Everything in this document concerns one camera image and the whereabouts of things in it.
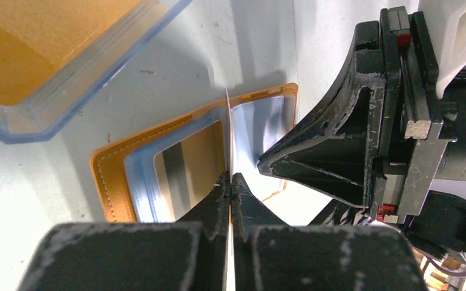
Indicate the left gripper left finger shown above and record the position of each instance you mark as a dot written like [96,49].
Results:
[188,254]

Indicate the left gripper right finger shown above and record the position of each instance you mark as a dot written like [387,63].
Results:
[271,255]

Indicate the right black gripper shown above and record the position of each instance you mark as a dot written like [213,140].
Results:
[415,136]

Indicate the orange leather card holder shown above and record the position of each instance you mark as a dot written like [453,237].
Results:
[124,171]

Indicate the clear plastic card tray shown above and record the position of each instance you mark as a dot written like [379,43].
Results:
[55,55]

